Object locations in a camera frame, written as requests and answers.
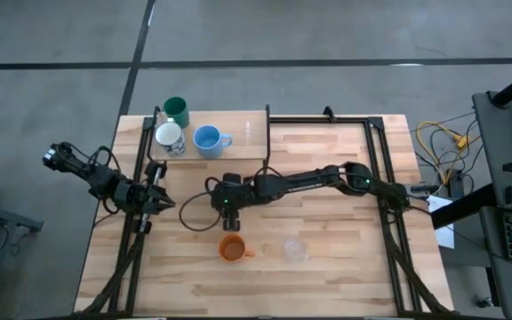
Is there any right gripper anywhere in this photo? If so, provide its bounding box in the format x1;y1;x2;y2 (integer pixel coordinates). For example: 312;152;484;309
209;172;262;233

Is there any light blue mug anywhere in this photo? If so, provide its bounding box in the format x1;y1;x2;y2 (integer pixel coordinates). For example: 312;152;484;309
192;124;234;160

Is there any black table frame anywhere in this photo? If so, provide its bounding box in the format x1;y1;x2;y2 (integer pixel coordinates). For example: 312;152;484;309
74;105;455;317

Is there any wooden shelf with black frame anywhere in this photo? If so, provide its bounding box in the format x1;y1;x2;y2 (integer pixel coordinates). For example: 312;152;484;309
146;104;272;178

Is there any yellow cable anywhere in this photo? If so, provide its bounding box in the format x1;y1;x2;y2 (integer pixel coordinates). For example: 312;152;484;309
415;120;471;166

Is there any orange faceted mug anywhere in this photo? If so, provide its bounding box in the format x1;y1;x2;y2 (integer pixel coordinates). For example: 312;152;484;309
218;234;256;265

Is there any green cup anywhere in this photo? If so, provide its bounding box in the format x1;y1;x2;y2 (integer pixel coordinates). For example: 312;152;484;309
163;96;191;130

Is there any grey desk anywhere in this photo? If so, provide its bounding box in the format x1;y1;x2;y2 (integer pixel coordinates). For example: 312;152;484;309
471;91;512;210
480;206;512;320

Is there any white paper sheet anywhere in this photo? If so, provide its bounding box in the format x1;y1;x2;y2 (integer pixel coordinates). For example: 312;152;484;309
425;195;456;250

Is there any grey stand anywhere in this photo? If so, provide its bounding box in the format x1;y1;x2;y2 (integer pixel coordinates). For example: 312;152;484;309
0;198;44;320

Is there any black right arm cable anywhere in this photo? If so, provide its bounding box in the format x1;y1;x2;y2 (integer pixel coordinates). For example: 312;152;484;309
177;176;222;234

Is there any clear plastic cup with handle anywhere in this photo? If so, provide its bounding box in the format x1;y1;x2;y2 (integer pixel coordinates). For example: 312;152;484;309
282;236;309;263

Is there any navy white floral mug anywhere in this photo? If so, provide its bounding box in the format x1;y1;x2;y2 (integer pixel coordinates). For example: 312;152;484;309
154;120;188;157

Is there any black slanted rig bar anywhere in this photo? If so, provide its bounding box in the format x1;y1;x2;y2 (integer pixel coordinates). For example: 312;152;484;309
428;184;498;230

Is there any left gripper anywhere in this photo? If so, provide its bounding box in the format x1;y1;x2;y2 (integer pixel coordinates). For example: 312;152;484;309
119;162;178;235

